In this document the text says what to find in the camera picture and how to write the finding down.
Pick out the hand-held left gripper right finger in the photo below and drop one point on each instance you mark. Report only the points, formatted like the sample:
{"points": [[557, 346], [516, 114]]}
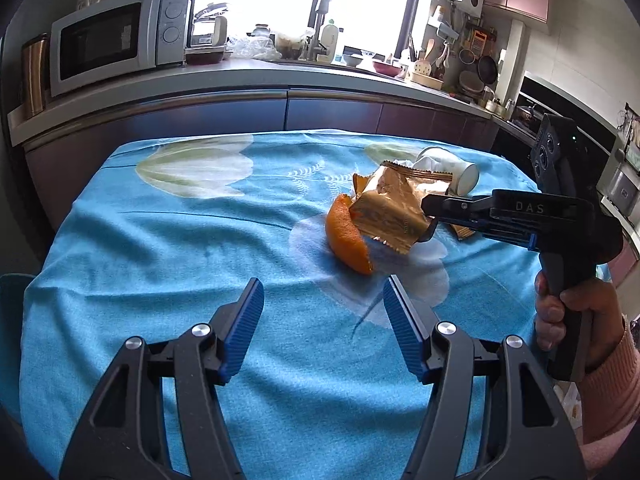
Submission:
{"points": [[402, 330]]}

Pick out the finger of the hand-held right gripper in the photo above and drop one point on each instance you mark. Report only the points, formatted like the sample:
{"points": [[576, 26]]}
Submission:
{"points": [[455, 207], [505, 235]]}

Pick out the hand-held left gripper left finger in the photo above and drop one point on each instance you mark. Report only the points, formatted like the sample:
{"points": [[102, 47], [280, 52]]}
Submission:
{"points": [[245, 330]]}

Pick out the white paper cup blue dots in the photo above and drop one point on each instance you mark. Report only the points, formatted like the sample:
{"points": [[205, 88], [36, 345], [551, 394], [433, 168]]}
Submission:
{"points": [[455, 167]]}

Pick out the white tissue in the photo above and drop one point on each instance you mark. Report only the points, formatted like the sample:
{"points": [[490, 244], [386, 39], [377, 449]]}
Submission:
{"points": [[425, 164]]}

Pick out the gold snack wrapper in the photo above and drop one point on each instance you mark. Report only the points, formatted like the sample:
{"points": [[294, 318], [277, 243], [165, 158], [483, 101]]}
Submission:
{"points": [[390, 210]]}

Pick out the orange peel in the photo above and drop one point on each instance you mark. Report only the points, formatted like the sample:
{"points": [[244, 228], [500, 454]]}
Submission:
{"points": [[345, 240]]}

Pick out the blue trash bin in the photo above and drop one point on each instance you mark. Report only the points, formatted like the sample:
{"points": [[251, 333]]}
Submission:
{"points": [[15, 320]]}

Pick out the person's right forearm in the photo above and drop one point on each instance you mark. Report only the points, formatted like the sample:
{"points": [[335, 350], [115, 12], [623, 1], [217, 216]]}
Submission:
{"points": [[615, 400]]}

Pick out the person's right hand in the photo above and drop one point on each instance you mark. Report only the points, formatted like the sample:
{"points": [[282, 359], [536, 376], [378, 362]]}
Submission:
{"points": [[607, 320]]}

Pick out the small brown wrapper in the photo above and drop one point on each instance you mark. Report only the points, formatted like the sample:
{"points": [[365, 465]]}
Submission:
{"points": [[461, 232]]}

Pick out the grey metal appliance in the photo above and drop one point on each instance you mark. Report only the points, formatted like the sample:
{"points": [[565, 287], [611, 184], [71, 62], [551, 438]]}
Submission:
{"points": [[620, 185]]}

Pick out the blue floral tablecloth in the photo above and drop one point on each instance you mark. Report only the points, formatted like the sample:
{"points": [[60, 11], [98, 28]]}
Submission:
{"points": [[175, 260]]}

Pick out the gas stove with pots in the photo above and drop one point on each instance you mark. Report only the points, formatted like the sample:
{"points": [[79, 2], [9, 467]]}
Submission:
{"points": [[525, 117]]}

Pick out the cream pot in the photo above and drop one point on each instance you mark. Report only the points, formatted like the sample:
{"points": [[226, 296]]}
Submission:
{"points": [[426, 80]]}

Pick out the black range hood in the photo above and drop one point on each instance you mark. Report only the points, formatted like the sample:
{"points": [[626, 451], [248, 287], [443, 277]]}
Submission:
{"points": [[530, 92]]}

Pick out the hanging black frying pan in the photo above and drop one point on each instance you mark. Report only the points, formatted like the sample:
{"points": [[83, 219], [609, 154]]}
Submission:
{"points": [[488, 70]]}

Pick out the cream slotted spatula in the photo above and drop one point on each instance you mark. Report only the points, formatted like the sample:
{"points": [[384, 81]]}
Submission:
{"points": [[421, 66]]}

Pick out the red bowl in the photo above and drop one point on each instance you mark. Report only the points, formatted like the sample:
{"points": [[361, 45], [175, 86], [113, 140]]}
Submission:
{"points": [[386, 68]]}

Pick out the dark base cabinets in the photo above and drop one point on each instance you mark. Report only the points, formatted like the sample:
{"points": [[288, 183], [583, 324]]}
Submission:
{"points": [[330, 112]]}

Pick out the small glass bowl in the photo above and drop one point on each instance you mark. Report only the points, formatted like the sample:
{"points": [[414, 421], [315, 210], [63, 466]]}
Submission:
{"points": [[365, 54]]}

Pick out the white bowl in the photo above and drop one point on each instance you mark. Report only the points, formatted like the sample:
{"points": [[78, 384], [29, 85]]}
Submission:
{"points": [[352, 60]]}

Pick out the white dish soap bottle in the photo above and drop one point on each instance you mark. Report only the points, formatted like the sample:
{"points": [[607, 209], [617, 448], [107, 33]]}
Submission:
{"points": [[328, 40]]}

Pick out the clear food container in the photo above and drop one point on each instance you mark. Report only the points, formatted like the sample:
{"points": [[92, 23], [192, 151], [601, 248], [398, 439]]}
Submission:
{"points": [[290, 47]]}

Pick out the clear plastic bag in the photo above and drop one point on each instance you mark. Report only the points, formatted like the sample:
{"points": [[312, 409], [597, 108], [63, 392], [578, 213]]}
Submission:
{"points": [[255, 49]]}

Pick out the white kitchen countertop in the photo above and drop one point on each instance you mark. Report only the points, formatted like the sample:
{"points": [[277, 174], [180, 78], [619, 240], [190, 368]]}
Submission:
{"points": [[150, 85]]}

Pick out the dark red food container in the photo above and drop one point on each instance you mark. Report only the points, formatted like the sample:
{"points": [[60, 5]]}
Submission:
{"points": [[205, 56]]}

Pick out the glass electric kettle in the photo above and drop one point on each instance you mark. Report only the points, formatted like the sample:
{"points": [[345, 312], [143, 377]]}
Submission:
{"points": [[210, 30]]}

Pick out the white microwave oven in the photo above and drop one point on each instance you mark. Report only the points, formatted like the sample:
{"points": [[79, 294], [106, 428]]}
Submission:
{"points": [[100, 40]]}

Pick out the copper thermos tumbler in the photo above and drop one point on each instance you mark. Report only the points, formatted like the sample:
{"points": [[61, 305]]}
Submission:
{"points": [[35, 80]]}

